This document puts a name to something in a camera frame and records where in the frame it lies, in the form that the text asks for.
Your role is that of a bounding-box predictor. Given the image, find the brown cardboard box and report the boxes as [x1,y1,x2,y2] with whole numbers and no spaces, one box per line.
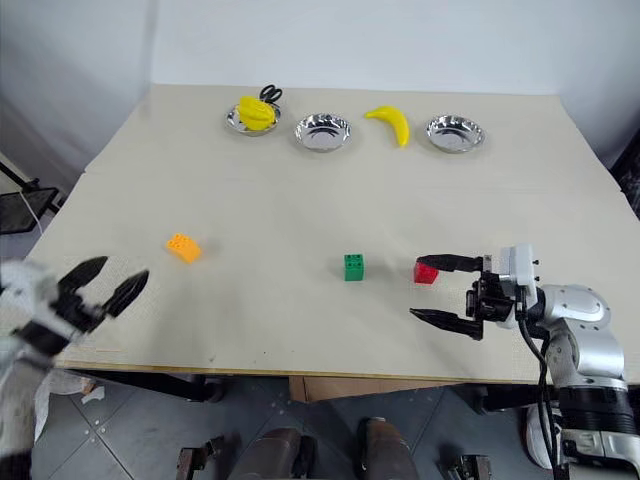
[288,374,454,404]

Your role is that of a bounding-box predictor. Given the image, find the white shoe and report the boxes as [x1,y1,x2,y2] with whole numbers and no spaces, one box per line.
[523,403,557,471]

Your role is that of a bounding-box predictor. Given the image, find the black metal stand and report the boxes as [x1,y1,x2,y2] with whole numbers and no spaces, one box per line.
[0,149,64,236]

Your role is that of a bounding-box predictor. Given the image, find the steel bowl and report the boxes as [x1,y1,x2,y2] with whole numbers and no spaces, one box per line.
[293,112,354,153]
[223,102,282,134]
[425,114,487,154]

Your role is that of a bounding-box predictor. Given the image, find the white cable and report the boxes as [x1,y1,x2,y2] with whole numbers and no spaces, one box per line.
[14,182,46,234]

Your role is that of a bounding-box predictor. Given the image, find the white crumpled plastic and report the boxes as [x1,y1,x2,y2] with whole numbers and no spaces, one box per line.
[34,370,107,439]

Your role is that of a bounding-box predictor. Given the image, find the orange toy brick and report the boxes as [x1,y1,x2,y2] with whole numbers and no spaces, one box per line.
[165,232,203,265]

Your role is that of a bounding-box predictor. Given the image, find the dark mesh object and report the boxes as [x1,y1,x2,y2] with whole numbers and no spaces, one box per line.
[610,143,640,222]

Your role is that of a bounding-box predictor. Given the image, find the dark rounded shape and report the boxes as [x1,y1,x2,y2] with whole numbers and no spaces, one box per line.
[232,426,317,480]
[355,416,420,480]

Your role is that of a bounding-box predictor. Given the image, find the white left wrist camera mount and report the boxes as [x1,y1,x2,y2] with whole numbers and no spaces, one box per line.
[0,258,60,339]

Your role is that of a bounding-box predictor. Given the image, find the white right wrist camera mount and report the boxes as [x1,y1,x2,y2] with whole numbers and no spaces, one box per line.
[498,243,540,302]

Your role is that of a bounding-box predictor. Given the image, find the green toy cube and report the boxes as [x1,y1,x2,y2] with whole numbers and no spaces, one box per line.
[342,252,366,283]

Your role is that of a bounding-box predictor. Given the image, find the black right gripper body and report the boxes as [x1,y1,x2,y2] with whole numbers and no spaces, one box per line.
[465,254,521,326]

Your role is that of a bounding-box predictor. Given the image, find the black table frame bar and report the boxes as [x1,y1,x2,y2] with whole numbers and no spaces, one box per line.
[63,368,226,404]
[463,383,556,416]

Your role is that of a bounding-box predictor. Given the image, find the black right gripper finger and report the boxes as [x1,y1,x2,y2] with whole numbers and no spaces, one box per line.
[415,253,485,274]
[409,307,485,342]

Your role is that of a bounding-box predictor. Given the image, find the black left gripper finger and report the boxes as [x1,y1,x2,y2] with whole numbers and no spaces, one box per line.
[57,255,110,302]
[103,269,151,320]

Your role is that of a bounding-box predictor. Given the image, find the red toy cube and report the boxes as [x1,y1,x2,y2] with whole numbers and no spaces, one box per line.
[413,262,440,286]

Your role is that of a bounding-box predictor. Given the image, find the dark metal bracket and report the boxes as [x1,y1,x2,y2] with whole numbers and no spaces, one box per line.
[176,435,225,480]
[438,453,494,480]

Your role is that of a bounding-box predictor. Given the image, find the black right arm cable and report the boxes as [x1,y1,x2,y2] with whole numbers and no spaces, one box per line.
[516,303,569,480]

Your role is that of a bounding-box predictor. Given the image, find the yellow toy starfruit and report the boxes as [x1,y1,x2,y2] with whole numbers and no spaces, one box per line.
[237,95,278,131]

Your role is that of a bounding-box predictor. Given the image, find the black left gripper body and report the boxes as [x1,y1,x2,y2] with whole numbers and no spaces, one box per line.
[18,283,110,358]

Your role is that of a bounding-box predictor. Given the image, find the yellow toy banana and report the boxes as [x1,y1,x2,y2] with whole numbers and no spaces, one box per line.
[363,104,411,150]

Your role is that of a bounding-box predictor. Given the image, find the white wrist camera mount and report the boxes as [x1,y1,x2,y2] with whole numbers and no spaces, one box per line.
[0,258,60,339]
[498,243,540,302]

